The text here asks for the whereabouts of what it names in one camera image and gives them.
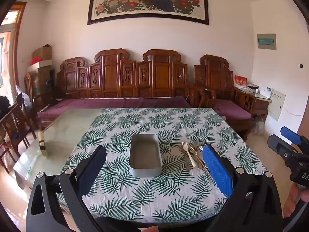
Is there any white plastic fork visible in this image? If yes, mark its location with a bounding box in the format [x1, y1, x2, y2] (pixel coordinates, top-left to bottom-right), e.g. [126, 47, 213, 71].
[182, 142, 196, 168]

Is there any metal spoon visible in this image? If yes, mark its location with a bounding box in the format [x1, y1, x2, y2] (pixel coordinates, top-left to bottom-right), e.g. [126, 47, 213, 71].
[192, 141, 204, 155]

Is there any wooden side table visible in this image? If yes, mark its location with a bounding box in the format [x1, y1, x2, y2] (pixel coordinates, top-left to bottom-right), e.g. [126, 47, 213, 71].
[233, 86, 272, 124]

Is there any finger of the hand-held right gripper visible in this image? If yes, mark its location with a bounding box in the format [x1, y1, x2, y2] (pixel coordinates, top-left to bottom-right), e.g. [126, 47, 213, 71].
[280, 126, 309, 151]
[267, 134, 295, 161]

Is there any black fan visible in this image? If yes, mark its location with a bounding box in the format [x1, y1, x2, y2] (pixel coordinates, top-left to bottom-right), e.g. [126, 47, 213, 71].
[47, 79, 55, 103]

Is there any white wall panel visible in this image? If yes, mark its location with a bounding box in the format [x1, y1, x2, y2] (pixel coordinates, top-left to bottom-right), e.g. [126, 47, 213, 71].
[267, 89, 286, 122]

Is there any grey wall electrical box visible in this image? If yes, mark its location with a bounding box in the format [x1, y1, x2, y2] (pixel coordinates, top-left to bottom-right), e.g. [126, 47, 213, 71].
[256, 33, 277, 51]

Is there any grey metal tray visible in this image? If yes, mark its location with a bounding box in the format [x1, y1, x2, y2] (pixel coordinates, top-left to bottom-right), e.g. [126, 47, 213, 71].
[129, 134, 163, 177]

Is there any framed floral peacock painting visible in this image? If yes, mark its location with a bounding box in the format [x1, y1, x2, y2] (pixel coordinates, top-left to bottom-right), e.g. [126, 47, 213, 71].
[87, 0, 209, 26]

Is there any red box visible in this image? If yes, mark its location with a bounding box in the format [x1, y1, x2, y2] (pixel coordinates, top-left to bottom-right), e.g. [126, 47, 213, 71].
[234, 75, 248, 89]

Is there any purple armchair cushion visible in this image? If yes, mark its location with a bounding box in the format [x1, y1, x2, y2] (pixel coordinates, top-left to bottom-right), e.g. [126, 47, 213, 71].
[214, 99, 253, 120]

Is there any dark bag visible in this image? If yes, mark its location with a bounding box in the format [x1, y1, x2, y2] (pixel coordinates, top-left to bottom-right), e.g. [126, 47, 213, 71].
[0, 95, 13, 119]

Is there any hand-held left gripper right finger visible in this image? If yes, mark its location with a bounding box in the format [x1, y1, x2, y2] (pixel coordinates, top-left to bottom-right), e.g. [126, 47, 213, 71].
[201, 144, 283, 232]

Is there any wooden dining chair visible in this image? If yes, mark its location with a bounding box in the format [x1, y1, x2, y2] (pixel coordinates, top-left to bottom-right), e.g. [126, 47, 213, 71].
[0, 101, 33, 173]

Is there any wooden window frame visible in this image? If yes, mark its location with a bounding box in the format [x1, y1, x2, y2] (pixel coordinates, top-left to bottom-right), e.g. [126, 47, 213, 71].
[0, 2, 27, 97]

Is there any yellow box with black band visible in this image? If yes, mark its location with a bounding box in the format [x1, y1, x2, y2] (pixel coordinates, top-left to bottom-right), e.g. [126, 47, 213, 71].
[38, 131, 48, 157]

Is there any person's right hand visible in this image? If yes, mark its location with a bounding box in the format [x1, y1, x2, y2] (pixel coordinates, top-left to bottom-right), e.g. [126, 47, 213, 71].
[282, 182, 309, 219]

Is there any brown cardboard box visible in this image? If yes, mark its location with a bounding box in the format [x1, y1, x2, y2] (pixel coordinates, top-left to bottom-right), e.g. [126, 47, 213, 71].
[32, 44, 53, 62]

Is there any brown wooden chopstick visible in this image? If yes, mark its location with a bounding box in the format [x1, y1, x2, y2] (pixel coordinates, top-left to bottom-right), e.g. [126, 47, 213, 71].
[188, 145, 211, 175]

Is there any pale wooden chopstick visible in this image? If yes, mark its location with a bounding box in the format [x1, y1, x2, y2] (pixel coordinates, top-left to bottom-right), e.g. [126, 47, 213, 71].
[192, 147, 205, 168]

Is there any carved wooden armchair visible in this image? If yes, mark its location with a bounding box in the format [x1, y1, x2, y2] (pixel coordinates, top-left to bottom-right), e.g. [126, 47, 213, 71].
[185, 54, 254, 141]

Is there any purple sofa cushion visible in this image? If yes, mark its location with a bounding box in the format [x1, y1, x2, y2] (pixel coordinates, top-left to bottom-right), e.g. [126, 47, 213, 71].
[37, 96, 193, 117]

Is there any white flat box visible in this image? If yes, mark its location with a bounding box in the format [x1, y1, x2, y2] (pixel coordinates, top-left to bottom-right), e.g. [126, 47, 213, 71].
[27, 59, 53, 72]

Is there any grey fluffy mop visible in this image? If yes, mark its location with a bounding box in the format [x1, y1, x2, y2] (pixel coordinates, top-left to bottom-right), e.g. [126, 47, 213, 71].
[250, 115, 266, 136]

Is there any person's left hand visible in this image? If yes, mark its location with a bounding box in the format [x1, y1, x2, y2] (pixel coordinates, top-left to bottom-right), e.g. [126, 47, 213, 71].
[135, 225, 160, 232]

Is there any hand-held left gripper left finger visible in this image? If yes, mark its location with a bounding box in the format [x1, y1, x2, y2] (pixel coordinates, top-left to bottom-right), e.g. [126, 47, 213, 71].
[25, 145, 114, 232]

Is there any clear plastic bag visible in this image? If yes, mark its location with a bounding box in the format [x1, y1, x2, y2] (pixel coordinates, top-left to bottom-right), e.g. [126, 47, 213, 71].
[15, 85, 32, 107]

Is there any leaf print tablecloth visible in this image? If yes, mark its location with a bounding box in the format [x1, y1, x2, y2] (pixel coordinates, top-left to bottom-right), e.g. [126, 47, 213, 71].
[57, 107, 265, 224]

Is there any carved wooden sofa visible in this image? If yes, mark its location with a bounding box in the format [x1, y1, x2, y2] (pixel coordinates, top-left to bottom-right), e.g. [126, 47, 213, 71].
[56, 49, 194, 102]

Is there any wooden cabinet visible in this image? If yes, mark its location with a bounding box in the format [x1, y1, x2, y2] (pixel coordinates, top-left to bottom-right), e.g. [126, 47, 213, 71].
[24, 66, 57, 108]

